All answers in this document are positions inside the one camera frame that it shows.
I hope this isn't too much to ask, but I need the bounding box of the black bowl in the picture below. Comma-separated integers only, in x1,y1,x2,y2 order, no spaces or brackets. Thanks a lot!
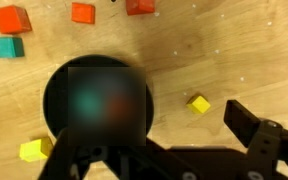
42,54,155,148

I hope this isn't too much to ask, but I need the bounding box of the large red wooden block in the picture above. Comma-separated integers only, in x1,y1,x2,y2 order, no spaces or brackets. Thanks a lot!
125,0,156,16

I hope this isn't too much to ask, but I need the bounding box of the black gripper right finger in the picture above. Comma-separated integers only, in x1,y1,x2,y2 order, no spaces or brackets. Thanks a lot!
223,99,288,180

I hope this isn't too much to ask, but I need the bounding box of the small yellow wooden block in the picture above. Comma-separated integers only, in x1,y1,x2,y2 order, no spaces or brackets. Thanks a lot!
185,94,212,115

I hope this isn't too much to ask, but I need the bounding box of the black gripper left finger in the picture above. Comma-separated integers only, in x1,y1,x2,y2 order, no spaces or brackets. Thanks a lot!
38,128,193,180

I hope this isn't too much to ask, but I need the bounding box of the small orange wooden block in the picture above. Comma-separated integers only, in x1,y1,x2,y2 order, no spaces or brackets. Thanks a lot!
71,2,96,25

